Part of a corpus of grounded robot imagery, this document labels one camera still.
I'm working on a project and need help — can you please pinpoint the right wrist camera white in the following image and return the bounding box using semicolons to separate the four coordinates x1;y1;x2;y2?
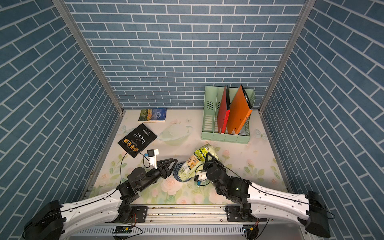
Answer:
194;171;210;187

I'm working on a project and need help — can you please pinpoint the black book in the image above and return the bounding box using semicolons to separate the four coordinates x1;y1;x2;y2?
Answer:
118;124;158;158

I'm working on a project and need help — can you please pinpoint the blue landscape book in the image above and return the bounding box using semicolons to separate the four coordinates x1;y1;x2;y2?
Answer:
138;109;167;123

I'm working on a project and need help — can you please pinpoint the mint green file rack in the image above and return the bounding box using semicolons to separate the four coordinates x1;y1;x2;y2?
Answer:
202;86;255;144

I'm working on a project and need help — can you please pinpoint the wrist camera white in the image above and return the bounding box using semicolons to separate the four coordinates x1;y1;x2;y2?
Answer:
146;149;159;169
194;171;210;187

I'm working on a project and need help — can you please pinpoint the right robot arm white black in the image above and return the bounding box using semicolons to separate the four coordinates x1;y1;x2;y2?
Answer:
203;163;331;238

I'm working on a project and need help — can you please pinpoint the floral table mat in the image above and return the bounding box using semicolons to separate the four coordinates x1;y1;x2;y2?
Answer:
90;111;287;205

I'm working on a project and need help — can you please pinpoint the small black controller board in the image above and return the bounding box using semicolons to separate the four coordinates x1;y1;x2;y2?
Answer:
113;226;132;235

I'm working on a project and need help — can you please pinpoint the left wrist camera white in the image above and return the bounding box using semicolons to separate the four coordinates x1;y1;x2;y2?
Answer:
146;149;159;169

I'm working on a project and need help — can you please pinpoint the green oats bag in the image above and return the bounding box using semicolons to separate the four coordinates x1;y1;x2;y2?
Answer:
179;144;218;181

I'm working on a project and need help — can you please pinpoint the orange folder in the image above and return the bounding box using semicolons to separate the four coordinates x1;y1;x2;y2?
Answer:
227;85;253;135

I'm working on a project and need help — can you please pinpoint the red folder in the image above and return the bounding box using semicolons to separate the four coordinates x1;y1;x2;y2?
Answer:
217;86;230;134

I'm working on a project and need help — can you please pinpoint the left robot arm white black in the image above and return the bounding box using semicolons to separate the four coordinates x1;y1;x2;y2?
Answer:
22;158;178;240

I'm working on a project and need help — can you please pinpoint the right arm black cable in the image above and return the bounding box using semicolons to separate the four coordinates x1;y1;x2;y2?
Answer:
194;161;336;220

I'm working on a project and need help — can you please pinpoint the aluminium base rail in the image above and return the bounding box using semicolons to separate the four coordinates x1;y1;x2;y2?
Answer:
64;205;308;240

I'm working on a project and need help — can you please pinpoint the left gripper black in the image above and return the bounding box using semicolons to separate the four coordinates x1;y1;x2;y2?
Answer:
137;158;177;193

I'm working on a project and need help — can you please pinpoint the blue patterned ceramic bowl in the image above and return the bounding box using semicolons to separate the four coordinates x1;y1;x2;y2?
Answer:
173;162;190;183

